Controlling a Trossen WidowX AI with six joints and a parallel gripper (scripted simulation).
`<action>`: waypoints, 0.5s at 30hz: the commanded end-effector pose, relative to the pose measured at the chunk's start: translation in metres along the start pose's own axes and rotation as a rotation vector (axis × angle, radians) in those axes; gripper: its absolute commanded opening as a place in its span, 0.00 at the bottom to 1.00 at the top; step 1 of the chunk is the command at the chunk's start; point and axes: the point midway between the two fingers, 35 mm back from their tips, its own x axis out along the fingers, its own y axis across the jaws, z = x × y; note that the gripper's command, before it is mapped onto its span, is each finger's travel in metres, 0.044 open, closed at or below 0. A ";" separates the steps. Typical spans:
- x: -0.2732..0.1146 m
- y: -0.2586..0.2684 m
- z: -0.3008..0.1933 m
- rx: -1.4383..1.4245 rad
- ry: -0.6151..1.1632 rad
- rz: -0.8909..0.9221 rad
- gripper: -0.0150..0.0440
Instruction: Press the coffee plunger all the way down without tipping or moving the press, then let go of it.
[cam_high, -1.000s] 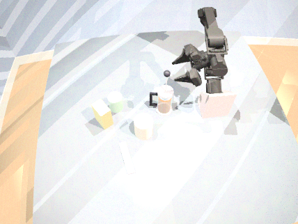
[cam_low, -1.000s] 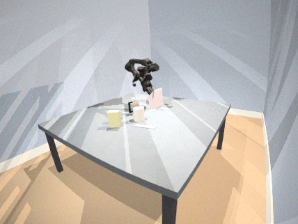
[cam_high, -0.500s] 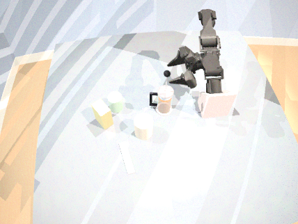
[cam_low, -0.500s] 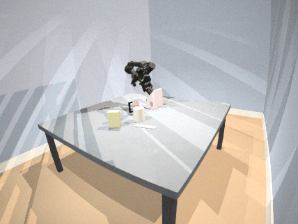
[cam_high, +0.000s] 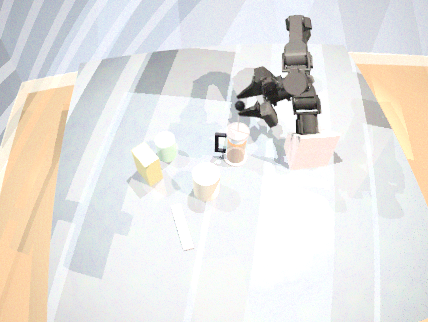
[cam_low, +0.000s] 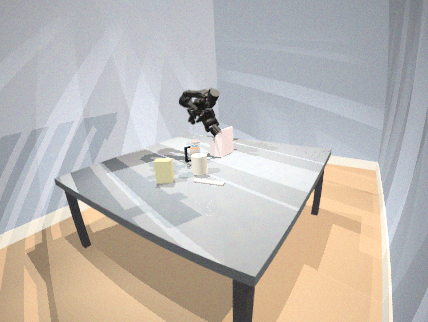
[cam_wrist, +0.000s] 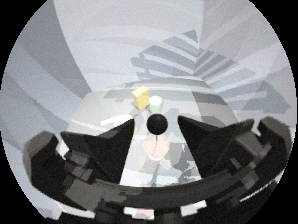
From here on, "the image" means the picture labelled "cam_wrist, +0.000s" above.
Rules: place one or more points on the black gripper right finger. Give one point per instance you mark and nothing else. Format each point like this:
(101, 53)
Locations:
(208, 143)

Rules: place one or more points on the pale yellow block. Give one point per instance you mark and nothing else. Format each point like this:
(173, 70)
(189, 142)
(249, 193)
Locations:
(141, 97)

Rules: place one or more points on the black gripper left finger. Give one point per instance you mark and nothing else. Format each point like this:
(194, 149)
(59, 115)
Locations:
(109, 149)

